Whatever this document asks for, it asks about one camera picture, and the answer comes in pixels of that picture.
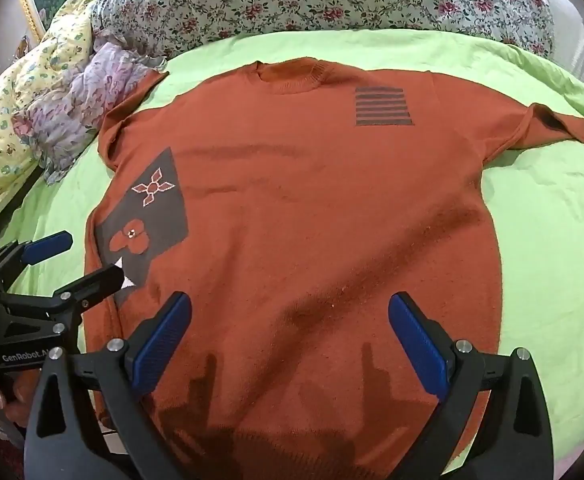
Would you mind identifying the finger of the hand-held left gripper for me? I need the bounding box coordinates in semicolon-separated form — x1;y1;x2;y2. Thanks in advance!
0;231;74;286
0;264;126;311

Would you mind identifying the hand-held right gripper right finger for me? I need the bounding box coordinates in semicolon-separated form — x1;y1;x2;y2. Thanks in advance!
388;291;555;480

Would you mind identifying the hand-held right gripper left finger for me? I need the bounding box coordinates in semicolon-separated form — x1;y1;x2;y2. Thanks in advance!
24;291;193;480

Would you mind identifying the orange knit sweater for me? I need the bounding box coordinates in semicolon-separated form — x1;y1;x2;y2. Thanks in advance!
84;60;584;480

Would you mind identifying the yellow floral quilt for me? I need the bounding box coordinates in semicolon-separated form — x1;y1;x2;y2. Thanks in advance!
0;0;102;236

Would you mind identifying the purple floral cloth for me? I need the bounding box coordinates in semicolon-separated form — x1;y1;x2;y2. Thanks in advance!
12;42;169;183

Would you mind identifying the green bed sheet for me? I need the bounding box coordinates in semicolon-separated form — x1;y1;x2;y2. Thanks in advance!
0;27;584;476

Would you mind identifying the white red-flowered quilt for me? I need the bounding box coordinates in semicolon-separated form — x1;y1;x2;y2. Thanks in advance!
92;0;558;58

